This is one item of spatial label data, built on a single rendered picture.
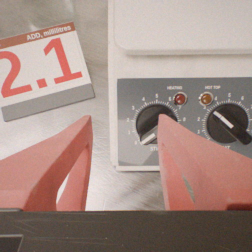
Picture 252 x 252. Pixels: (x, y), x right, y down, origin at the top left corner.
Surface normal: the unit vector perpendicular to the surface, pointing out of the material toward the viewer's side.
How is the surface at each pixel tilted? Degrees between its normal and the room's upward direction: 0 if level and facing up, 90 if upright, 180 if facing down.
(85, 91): 0
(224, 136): 30
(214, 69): 0
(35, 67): 40
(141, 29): 0
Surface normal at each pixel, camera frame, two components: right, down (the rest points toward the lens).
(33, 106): 0.01, -0.22
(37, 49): 0.19, 0.43
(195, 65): 0.01, 0.29
